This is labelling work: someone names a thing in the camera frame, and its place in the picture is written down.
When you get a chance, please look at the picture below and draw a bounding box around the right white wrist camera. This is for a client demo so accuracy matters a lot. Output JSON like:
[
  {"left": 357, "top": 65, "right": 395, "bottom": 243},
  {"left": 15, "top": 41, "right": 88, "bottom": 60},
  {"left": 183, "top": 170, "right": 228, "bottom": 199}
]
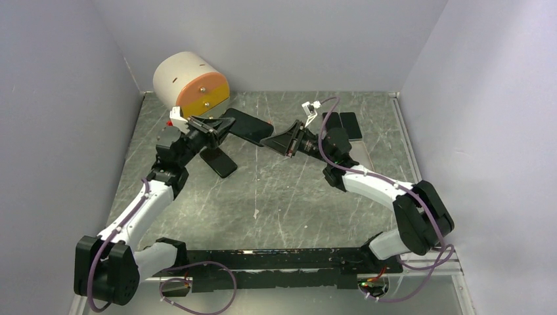
[{"left": 301, "top": 100, "right": 321, "bottom": 127}]

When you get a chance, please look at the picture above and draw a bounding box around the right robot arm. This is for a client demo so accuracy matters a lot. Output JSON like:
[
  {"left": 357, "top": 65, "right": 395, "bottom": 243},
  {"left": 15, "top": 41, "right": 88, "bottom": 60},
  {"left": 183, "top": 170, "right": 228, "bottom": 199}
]
[{"left": 261, "top": 121, "right": 455, "bottom": 272}]

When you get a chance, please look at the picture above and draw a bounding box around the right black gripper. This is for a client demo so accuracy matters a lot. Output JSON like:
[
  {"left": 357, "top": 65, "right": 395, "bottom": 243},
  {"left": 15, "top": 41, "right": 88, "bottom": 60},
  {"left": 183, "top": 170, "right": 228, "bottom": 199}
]
[{"left": 259, "top": 120, "right": 333, "bottom": 165}]

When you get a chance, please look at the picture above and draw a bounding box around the beige phone case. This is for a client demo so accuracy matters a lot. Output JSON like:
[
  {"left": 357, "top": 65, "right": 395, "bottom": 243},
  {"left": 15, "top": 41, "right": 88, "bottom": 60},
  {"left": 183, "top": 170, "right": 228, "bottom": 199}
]
[{"left": 350, "top": 140, "right": 374, "bottom": 171}]

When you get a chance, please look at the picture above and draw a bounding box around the phone with purple frame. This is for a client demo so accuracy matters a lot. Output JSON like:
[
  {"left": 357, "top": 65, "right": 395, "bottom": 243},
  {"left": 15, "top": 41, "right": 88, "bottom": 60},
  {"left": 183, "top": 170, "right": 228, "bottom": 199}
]
[{"left": 322, "top": 112, "right": 343, "bottom": 131}]

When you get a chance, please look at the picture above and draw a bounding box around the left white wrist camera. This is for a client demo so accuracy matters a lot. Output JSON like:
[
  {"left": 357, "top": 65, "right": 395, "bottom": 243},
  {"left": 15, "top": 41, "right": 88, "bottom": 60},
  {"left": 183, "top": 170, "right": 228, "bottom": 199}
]
[{"left": 167, "top": 106, "right": 189, "bottom": 133}]

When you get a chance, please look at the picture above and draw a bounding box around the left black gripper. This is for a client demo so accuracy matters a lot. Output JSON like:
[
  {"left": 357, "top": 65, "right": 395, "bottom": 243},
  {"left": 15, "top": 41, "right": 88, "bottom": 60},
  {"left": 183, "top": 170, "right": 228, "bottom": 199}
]
[{"left": 177, "top": 115, "right": 236, "bottom": 167}]

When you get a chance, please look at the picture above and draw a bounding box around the round white drawer cabinet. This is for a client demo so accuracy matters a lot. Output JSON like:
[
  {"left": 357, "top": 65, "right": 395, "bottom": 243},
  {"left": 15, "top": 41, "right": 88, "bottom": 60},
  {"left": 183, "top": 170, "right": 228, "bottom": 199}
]
[{"left": 152, "top": 52, "right": 231, "bottom": 118}]

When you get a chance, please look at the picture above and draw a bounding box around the black phone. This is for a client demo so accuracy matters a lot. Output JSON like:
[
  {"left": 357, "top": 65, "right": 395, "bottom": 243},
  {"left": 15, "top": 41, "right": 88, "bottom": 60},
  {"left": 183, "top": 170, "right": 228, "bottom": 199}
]
[
  {"left": 222, "top": 108, "right": 274, "bottom": 147},
  {"left": 200, "top": 148, "right": 238, "bottom": 179}
]

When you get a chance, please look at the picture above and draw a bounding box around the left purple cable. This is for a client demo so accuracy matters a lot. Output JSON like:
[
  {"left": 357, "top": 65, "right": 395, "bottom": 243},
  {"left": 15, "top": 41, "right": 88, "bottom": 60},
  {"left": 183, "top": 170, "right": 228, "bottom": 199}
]
[{"left": 86, "top": 178, "right": 238, "bottom": 315}]

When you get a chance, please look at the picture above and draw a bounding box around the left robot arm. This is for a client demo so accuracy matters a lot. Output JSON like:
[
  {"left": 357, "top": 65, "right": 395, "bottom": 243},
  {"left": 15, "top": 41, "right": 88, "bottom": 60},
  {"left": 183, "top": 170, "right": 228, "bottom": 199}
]
[{"left": 74, "top": 116, "right": 236, "bottom": 312}]

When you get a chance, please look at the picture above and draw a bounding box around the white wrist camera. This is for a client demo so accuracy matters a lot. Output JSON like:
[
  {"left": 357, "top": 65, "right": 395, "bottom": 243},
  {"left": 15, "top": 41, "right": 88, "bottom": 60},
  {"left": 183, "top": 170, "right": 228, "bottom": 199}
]
[
  {"left": 167, "top": 106, "right": 189, "bottom": 133},
  {"left": 301, "top": 100, "right": 321, "bottom": 127}
]

